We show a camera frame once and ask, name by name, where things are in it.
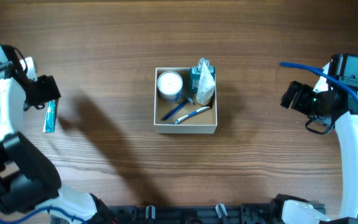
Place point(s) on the white cardboard box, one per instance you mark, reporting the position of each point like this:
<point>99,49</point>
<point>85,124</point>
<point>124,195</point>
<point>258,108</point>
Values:
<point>204,123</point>

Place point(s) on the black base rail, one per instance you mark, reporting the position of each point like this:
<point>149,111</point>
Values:
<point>281,209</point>

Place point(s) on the blue mouthwash bottle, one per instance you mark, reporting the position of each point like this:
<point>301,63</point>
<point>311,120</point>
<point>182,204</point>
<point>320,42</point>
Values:
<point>196,73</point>

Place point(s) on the blue white toothbrush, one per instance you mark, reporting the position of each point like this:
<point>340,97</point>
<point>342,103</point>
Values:
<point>196,112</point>

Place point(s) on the blue disposable razor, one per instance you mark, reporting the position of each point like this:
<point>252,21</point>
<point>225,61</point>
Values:
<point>187,100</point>

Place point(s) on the green toothpaste tube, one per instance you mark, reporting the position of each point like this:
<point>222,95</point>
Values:
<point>50,117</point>

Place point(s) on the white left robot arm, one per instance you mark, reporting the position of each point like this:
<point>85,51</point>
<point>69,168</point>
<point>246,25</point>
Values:
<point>29,182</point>

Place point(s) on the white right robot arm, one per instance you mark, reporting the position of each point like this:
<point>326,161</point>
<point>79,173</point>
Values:
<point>343,78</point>

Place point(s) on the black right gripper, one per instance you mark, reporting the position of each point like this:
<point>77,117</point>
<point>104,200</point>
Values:
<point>299,99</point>

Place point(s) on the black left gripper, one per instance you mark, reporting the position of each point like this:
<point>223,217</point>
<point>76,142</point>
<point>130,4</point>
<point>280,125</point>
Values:
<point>45,91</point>

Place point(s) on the round white cotton-swab tub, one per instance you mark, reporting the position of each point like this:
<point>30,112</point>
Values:
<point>169,86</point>

